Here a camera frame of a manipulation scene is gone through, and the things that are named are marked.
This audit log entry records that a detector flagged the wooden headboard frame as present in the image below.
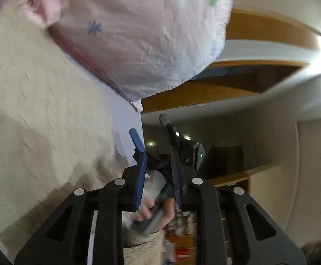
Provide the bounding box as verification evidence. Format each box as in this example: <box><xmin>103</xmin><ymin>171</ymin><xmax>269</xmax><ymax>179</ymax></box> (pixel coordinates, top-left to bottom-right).
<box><xmin>143</xmin><ymin>9</ymin><xmax>321</xmax><ymax>113</ymax></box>

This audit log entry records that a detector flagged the person's right hand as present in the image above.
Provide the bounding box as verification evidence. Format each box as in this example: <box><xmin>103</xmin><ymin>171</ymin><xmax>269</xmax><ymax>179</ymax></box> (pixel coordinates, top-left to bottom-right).
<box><xmin>132</xmin><ymin>197</ymin><xmax>175</xmax><ymax>233</ymax></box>

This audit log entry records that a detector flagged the lavender bed sheet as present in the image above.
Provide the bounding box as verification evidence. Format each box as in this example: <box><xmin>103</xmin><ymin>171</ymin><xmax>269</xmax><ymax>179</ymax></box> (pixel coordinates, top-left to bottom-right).
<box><xmin>99</xmin><ymin>82</ymin><xmax>144</xmax><ymax>176</ymax></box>

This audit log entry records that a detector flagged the beige cable-knit sweater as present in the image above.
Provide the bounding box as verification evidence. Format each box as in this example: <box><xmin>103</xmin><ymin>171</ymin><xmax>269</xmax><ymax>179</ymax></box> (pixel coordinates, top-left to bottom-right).
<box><xmin>0</xmin><ymin>4</ymin><xmax>167</xmax><ymax>265</ymax></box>

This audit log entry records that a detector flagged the right pink floral pillow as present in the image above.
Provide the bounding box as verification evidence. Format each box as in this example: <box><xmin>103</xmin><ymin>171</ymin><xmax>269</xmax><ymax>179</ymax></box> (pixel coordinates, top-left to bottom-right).
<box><xmin>0</xmin><ymin>0</ymin><xmax>238</xmax><ymax>113</ymax></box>

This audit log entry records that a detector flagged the wooden shelf unit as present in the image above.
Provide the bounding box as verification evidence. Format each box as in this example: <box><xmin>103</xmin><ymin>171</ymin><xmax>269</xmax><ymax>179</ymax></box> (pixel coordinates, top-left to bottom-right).
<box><xmin>163</xmin><ymin>163</ymin><xmax>281</xmax><ymax>265</ymax></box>

